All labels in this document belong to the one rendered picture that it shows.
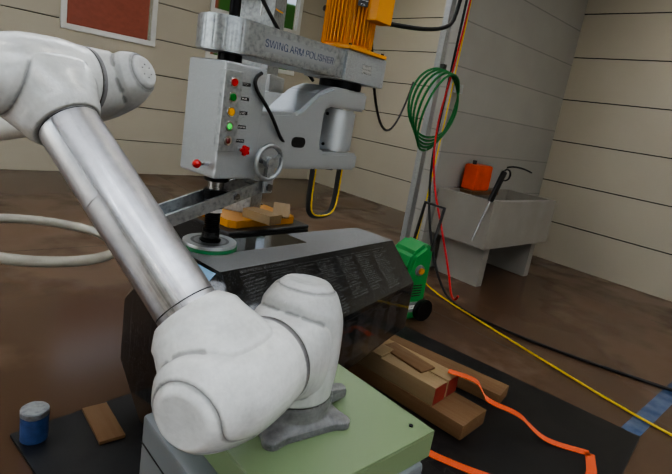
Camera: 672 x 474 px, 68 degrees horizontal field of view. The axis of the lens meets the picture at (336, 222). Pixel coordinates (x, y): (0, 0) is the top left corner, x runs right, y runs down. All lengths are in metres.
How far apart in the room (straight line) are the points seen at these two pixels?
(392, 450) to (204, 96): 1.38
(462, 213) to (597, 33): 3.07
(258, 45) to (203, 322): 1.36
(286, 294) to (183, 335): 0.21
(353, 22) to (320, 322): 1.73
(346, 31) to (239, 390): 1.88
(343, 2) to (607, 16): 4.98
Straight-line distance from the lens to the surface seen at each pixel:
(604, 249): 6.72
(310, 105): 2.17
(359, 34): 2.40
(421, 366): 2.77
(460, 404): 2.78
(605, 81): 6.84
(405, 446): 1.03
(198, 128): 1.95
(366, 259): 2.40
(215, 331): 0.74
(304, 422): 0.97
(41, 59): 0.95
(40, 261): 1.52
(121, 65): 1.04
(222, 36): 1.88
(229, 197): 2.00
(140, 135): 8.16
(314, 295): 0.87
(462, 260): 5.08
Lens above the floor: 1.44
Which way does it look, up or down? 13 degrees down
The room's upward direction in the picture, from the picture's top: 9 degrees clockwise
